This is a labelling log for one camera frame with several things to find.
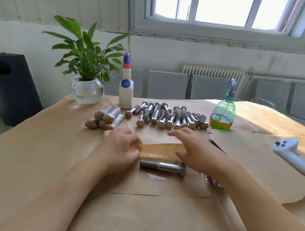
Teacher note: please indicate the person's right hand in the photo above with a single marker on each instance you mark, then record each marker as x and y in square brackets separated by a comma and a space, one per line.
[202, 152]

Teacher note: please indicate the person's left hand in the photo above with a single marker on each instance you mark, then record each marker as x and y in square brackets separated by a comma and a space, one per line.
[117, 152]

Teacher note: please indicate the white cling film roll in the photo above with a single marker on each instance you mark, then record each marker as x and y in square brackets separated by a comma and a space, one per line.
[214, 182]

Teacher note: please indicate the green spray bottle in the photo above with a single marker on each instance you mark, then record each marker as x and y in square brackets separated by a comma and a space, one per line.
[222, 116]

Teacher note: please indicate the grey hex bolt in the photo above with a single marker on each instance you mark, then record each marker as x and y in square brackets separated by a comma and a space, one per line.
[162, 166]

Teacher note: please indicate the pile of steel bolts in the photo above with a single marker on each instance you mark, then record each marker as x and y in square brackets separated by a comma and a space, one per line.
[167, 115]

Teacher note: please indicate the steel hex bolt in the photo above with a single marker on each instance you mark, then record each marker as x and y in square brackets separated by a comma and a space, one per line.
[162, 185]

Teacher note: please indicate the stack of brown paper sheets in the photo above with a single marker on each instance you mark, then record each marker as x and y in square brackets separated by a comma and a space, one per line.
[267, 162]

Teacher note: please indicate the person's right forearm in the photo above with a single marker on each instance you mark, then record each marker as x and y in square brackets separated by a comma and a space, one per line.
[257, 204]

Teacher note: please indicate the person's left forearm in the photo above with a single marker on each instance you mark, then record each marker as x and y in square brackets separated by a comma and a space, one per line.
[45, 204]

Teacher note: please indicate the white glue bottle blue cap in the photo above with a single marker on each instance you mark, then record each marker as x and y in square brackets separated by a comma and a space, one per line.
[126, 95]

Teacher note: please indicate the grey chair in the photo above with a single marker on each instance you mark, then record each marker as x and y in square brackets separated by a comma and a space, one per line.
[139, 83]
[167, 85]
[209, 88]
[298, 100]
[279, 93]

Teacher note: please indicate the round glass vase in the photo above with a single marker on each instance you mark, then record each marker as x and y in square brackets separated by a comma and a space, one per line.
[87, 92]

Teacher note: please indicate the large brown paper table cover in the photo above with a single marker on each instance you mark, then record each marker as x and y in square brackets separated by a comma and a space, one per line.
[38, 152]

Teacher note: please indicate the white radiator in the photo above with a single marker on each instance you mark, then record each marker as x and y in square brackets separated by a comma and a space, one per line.
[212, 72]

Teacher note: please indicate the white handheld controller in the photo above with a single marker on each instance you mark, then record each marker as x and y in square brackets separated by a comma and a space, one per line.
[289, 151]

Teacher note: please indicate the green leafy plant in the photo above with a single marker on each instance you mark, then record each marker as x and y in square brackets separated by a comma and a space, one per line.
[86, 50]

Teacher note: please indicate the black trash bin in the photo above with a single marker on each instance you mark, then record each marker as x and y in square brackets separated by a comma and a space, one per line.
[19, 93]

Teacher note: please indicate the white framed window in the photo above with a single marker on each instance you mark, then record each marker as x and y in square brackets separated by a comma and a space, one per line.
[224, 19]

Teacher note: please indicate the white vertical blind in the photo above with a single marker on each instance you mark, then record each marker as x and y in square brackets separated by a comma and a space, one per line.
[62, 12]

